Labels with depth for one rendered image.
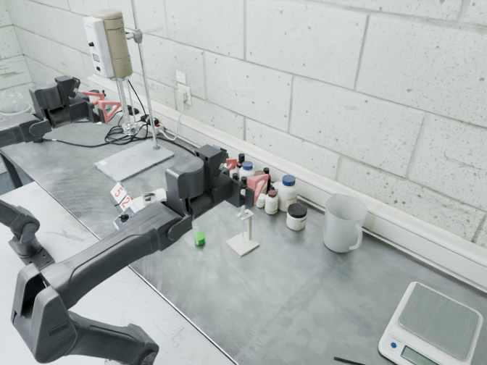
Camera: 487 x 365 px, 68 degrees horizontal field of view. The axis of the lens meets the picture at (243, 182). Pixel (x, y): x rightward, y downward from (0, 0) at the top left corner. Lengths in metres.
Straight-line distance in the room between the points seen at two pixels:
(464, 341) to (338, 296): 0.31
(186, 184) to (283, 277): 0.56
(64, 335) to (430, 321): 0.84
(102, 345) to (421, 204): 0.95
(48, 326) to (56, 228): 0.83
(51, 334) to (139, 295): 0.51
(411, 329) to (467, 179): 0.43
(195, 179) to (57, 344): 0.34
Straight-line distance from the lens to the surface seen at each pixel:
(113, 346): 0.79
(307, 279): 1.14
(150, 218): 0.68
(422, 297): 1.13
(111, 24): 1.45
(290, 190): 1.29
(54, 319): 0.63
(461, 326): 1.12
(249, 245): 1.21
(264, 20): 1.32
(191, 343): 1.01
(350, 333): 1.06
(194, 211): 0.71
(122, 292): 1.15
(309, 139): 1.33
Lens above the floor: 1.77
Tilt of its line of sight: 36 degrees down
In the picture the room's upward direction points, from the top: straight up
